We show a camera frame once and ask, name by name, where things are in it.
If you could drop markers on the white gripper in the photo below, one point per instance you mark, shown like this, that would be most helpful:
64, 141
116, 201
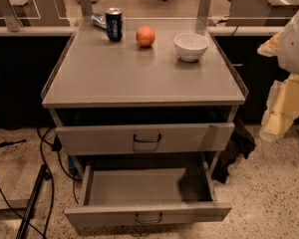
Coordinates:
295, 47

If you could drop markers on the blue pepsi can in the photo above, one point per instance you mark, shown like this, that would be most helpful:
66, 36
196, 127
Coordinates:
114, 21

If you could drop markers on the grey drawer cabinet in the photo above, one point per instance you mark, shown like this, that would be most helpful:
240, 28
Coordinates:
104, 83

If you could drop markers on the grey open lower drawer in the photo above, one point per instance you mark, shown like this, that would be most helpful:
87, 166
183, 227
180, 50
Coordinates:
149, 192

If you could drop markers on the grey upper drawer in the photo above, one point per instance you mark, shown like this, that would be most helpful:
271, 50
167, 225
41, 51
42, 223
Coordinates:
144, 138

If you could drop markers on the dark cloth on floor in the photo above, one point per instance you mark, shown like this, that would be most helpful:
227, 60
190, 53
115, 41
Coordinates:
241, 142

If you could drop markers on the white ceramic bowl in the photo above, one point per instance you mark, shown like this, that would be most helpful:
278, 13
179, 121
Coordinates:
190, 46

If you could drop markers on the orange fruit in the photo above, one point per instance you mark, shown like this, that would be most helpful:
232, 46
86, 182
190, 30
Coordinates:
145, 36

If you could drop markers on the crumpled blue chip bag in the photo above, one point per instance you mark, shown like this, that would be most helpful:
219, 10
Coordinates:
99, 20

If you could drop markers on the clear acrylic barrier panel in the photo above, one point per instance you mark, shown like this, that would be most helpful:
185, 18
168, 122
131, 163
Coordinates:
68, 12

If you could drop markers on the black bar on floor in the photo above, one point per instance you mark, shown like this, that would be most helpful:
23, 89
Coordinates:
29, 211

